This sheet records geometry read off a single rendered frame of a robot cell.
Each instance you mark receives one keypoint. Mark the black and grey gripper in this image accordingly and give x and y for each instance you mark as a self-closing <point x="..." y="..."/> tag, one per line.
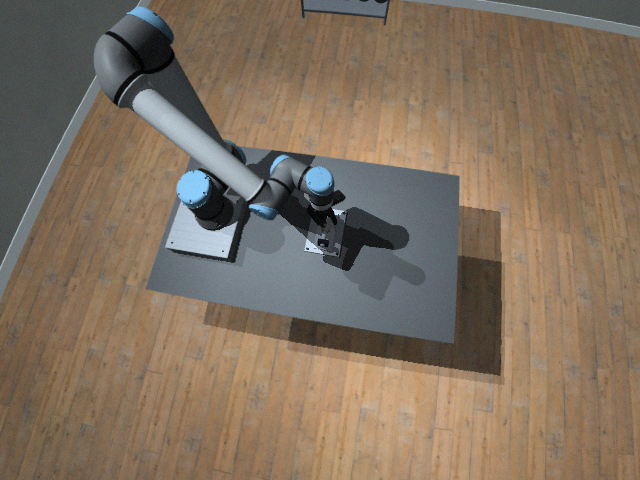
<point x="331" y="220"/>

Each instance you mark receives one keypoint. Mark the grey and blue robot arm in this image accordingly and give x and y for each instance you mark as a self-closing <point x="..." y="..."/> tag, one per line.
<point x="144" y="36"/>

